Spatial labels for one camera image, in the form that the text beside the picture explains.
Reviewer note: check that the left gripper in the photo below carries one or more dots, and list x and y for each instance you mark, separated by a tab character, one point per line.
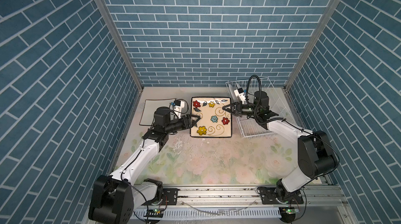
187	122

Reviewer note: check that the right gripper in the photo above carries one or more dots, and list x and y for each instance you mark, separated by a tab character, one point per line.
237	106

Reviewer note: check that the white square plate black rim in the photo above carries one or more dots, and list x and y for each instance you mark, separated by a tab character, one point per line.
150	108

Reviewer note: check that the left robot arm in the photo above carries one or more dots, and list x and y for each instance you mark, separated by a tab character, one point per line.
115	197

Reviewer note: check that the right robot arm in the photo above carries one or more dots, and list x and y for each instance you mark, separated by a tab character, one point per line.
316	156

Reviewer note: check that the round white plate outer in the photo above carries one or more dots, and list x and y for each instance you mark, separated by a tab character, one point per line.
232	88

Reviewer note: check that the left corner metal profile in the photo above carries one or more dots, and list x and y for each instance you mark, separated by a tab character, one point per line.
105	14

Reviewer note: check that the corner metal profile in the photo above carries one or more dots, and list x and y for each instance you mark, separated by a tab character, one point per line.
322	23
105	14

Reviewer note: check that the right corner metal profile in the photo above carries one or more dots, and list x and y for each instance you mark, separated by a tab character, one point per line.
322	23

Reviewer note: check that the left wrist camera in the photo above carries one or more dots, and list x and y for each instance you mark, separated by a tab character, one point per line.
178	107

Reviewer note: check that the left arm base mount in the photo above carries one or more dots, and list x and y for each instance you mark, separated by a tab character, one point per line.
169	197

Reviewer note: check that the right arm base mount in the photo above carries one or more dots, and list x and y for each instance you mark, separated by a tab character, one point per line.
278	195

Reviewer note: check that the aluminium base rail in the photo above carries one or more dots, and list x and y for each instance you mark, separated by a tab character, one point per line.
241	195

